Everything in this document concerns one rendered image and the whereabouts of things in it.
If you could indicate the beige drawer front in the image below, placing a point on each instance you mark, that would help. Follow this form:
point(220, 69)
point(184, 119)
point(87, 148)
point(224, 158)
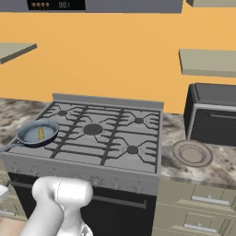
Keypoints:
point(202, 219)
point(212, 192)

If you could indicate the grey-green upper cupboard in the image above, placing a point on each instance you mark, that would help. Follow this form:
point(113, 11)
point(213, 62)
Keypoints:
point(212, 2)

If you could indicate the black toaster oven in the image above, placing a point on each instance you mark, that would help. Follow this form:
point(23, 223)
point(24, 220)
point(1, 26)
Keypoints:
point(212, 120)

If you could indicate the brown round plate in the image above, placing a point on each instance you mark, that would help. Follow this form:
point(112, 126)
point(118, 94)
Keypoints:
point(192, 153)

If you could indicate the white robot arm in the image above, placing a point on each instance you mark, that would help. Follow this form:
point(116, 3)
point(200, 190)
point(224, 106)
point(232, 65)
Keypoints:
point(58, 196)

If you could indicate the grey-green wall shelf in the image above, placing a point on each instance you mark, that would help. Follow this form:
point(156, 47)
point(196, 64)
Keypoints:
point(209, 63)
point(14, 50)

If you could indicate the grey range knob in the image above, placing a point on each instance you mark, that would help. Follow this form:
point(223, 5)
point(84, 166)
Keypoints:
point(116, 186)
point(137, 188)
point(96, 181)

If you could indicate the yellow butter stick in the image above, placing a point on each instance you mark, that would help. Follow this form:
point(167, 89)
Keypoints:
point(40, 134)

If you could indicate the beige base cupboard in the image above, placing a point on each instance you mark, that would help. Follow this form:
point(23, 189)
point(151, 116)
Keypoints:
point(7, 207)

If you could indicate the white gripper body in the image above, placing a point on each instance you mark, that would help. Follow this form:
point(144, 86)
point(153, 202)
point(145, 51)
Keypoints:
point(3, 193)

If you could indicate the grey range hood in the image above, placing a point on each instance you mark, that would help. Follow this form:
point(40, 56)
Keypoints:
point(123, 5)

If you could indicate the blue-grey frying pan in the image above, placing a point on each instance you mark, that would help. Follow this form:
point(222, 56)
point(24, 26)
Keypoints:
point(37, 133)

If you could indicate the grey gas hob range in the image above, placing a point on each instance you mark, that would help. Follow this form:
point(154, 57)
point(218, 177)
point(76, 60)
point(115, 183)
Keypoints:
point(104, 135)

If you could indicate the black oven door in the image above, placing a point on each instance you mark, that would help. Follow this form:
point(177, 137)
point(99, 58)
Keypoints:
point(123, 219)

